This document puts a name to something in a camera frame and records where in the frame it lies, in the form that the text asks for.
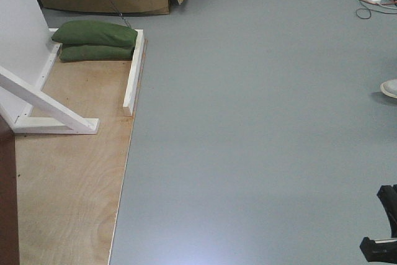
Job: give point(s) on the plywood base board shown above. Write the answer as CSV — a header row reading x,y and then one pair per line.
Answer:
x,y
69,186

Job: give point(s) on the right white sneaker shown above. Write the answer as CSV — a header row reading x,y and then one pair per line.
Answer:
x,y
389,88

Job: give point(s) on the upper green sandbag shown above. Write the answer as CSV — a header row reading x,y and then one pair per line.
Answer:
x,y
91,32

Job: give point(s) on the white door frame panel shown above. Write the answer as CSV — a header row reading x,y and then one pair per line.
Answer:
x,y
28,52

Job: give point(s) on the far white edge rail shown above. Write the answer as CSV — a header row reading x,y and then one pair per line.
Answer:
x,y
134,76

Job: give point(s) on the green sandbag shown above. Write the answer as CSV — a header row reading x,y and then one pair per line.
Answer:
x,y
71,53
91,32

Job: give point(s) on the far white diagonal brace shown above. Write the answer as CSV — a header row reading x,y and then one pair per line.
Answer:
x,y
59,119

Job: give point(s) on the brown wooden door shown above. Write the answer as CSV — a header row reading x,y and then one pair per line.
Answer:
x,y
9,216

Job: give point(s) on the lower green sandbag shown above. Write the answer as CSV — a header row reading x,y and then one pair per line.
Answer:
x,y
71,53

